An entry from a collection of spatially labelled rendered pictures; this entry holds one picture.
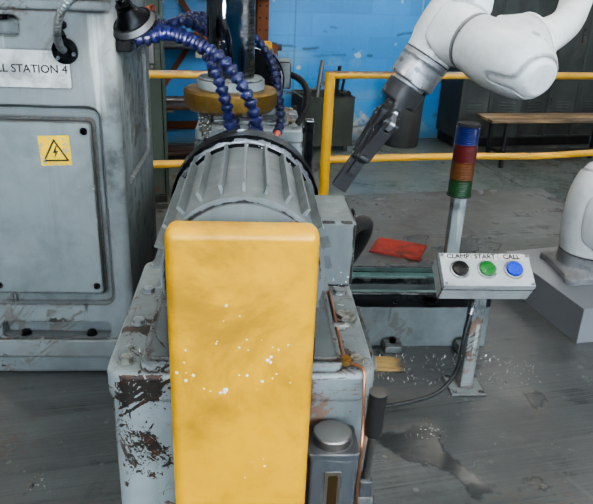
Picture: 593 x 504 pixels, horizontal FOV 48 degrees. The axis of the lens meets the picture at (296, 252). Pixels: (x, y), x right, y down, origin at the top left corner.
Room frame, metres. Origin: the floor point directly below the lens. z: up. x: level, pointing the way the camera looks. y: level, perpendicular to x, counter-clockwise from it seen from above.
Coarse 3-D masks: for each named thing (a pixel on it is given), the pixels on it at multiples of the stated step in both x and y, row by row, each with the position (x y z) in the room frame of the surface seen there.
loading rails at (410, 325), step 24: (360, 288) 1.35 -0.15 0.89; (384, 288) 1.35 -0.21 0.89; (408, 288) 1.36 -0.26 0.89; (432, 288) 1.36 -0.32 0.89; (384, 312) 1.25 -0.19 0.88; (408, 312) 1.25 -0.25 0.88; (432, 312) 1.26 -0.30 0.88; (456, 312) 1.26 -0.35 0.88; (384, 336) 1.25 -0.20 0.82; (408, 336) 1.26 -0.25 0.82; (432, 336) 1.26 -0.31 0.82; (456, 336) 1.26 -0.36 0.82
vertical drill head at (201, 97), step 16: (208, 0) 1.27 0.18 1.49; (224, 0) 1.25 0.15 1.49; (240, 0) 1.26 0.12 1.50; (208, 16) 1.27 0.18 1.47; (224, 16) 1.25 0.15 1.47; (240, 16) 1.26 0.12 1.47; (208, 32) 1.28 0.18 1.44; (224, 32) 1.25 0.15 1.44; (240, 32) 1.26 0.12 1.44; (224, 48) 1.25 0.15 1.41; (240, 48) 1.26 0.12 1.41; (240, 64) 1.26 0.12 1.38; (208, 80) 1.25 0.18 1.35; (256, 80) 1.27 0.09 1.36; (192, 96) 1.23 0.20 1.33; (208, 96) 1.21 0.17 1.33; (256, 96) 1.23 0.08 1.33; (272, 96) 1.26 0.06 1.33; (208, 112) 1.22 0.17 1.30; (240, 112) 1.21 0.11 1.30; (208, 128) 1.25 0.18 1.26
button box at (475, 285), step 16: (448, 256) 1.11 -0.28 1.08; (464, 256) 1.11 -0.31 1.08; (480, 256) 1.11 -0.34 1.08; (496, 256) 1.11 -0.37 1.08; (512, 256) 1.12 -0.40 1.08; (528, 256) 1.12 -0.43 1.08; (448, 272) 1.08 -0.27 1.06; (480, 272) 1.08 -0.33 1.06; (496, 272) 1.08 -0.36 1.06; (528, 272) 1.09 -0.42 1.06; (448, 288) 1.06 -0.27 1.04; (464, 288) 1.06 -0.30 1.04; (480, 288) 1.06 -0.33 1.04; (496, 288) 1.07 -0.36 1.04; (512, 288) 1.07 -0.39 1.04; (528, 288) 1.07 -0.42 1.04
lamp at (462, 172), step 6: (456, 168) 1.62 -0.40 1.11; (462, 168) 1.61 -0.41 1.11; (468, 168) 1.61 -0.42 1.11; (474, 168) 1.63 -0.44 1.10; (450, 174) 1.64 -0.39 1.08; (456, 174) 1.62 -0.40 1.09; (462, 174) 1.61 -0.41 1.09; (468, 174) 1.61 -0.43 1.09; (462, 180) 1.61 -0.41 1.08; (468, 180) 1.61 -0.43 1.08
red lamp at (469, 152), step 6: (456, 144) 1.63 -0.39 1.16; (456, 150) 1.63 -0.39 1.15; (462, 150) 1.61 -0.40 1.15; (468, 150) 1.61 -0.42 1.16; (474, 150) 1.62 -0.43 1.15; (456, 156) 1.62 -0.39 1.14; (462, 156) 1.61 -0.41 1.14; (468, 156) 1.61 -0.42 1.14; (474, 156) 1.62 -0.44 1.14; (456, 162) 1.62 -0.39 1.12; (462, 162) 1.61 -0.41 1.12; (468, 162) 1.61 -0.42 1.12; (474, 162) 1.62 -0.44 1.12
